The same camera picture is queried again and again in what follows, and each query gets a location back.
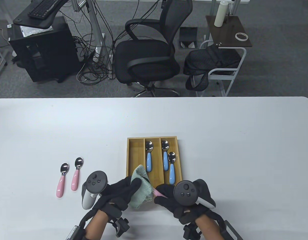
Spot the person's left hand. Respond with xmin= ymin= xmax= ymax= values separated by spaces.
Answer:
xmin=94 ymin=176 xmax=150 ymax=213

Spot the person's right hand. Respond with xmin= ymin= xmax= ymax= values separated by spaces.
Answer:
xmin=154 ymin=184 xmax=209 ymax=224

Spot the pink handle baby spoon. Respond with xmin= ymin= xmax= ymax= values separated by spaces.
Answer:
xmin=153 ymin=188 xmax=168 ymax=199
xmin=56 ymin=163 xmax=69 ymax=198
xmin=71 ymin=157 xmax=84 ymax=191

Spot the black grey hand controller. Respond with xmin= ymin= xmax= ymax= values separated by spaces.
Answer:
xmin=81 ymin=171 xmax=109 ymax=210
xmin=174 ymin=180 xmax=216 ymax=208

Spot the green fish scale cleaning cloth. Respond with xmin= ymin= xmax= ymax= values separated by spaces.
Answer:
xmin=129 ymin=164 xmax=154 ymax=210

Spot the blue handle baby spoon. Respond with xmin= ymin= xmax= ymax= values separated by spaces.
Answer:
xmin=145 ymin=142 xmax=154 ymax=172
xmin=161 ymin=141 xmax=170 ymax=172
xmin=168 ymin=152 xmax=177 ymax=184

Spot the person's left forearm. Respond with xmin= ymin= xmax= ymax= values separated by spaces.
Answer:
xmin=85 ymin=210 xmax=108 ymax=240

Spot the person's right forearm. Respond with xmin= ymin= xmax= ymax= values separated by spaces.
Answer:
xmin=195 ymin=215 xmax=222 ymax=240

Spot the bamboo cutlery tray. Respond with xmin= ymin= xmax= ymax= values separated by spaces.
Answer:
xmin=126 ymin=136 xmax=183 ymax=211

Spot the black mesh office chair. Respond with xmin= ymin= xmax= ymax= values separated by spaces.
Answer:
xmin=113 ymin=0 xmax=193 ymax=97

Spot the black backpack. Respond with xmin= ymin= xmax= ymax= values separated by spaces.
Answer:
xmin=183 ymin=46 xmax=242 ymax=91

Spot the black cabinet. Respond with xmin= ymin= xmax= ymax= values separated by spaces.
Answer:
xmin=8 ymin=16 xmax=80 ymax=83

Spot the black floor box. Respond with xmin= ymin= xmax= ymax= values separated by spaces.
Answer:
xmin=178 ymin=27 xmax=198 ymax=50

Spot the aluminium desk leg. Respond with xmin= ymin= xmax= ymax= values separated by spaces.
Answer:
xmin=85 ymin=0 xmax=107 ymax=63

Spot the brown side table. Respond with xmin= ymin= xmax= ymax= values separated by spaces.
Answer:
xmin=196 ymin=15 xmax=253 ymax=97

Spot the silver foil bag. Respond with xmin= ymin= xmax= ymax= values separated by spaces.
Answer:
xmin=20 ymin=25 xmax=54 ymax=38

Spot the black keyboard shelf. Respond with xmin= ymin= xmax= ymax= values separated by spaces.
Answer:
xmin=13 ymin=0 xmax=70 ymax=29

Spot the white cylinder bottle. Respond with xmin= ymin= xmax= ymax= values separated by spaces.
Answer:
xmin=214 ymin=1 xmax=229 ymax=27

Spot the aluminium profile piece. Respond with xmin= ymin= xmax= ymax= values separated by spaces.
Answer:
xmin=70 ymin=0 xmax=89 ymax=12

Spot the black keyboard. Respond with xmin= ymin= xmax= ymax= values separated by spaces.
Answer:
xmin=28 ymin=0 xmax=61 ymax=19

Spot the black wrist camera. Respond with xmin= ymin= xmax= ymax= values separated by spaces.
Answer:
xmin=111 ymin=217 xmax=130 ymax=237
xmin=183 ymin=224 xmax=202 ymax=240

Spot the black cable bundle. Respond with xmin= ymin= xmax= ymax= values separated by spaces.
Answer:
xmin=61 ymin=0 xmax=169 ymax=87

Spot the white metal frame leg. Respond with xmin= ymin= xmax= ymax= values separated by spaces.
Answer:
xmin=0 ymin=41 xmax=8 ymax=83

